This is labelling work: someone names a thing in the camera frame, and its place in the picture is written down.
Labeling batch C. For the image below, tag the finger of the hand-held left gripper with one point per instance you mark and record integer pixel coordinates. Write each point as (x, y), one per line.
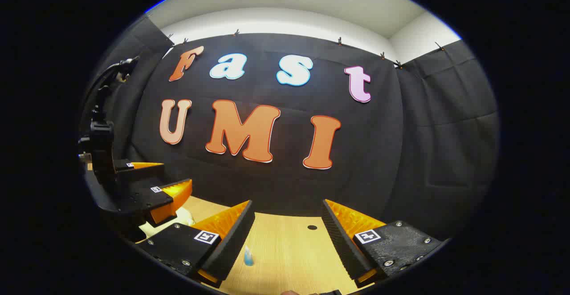
(142, 199)
(127, 172)

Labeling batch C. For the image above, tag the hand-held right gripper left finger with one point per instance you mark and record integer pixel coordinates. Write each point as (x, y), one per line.
(234, 241)

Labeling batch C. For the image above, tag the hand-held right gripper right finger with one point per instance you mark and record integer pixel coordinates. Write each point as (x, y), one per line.
(343, 241)

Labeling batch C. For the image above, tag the white and blue squeeze tube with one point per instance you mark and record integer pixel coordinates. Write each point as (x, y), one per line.
(248, 256)

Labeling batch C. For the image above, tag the cream suitcase with grey lining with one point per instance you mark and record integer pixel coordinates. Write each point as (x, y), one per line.
(180, 218)

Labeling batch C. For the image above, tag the row of small backdrop clips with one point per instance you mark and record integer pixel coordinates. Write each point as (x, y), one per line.
(339, 41)

